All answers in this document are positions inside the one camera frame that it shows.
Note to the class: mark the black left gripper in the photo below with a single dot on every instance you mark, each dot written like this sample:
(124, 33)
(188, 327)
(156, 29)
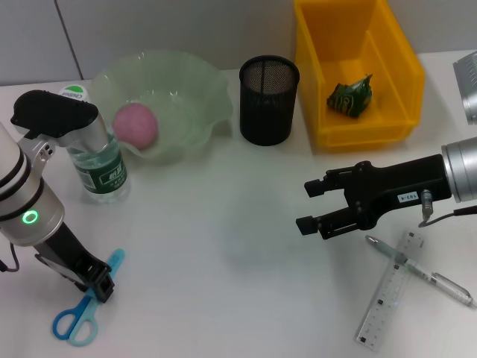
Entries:
(63, 250)

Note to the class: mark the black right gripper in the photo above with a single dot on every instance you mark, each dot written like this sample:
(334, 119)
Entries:
(402, 182)

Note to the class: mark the blue scissors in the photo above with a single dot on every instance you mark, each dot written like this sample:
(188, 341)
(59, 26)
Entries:
(80, 324)

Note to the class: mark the clear green-label water bottle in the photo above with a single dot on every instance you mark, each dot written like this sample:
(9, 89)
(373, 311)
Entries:
(104, 175)

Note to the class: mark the green plastic wrapper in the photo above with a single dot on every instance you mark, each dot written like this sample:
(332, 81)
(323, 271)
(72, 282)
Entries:
(350, 97)

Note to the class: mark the pink peach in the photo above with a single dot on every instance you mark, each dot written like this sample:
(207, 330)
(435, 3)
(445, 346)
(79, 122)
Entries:
(136, 125)

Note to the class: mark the silver white pen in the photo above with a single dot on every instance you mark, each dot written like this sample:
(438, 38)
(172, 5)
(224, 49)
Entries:
(421, 270)

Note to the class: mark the black mesh pen holder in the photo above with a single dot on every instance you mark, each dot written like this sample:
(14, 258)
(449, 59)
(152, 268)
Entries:
(266, 108)

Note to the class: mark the transparent plastic ruler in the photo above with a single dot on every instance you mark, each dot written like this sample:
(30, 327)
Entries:
(384, 306)

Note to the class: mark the green glass fruit bowl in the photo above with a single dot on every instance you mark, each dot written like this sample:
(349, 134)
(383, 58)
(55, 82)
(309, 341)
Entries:
(186, 112)

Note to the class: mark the yellow plastic bin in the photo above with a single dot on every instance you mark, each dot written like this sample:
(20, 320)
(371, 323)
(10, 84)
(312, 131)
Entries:
(357, 44)

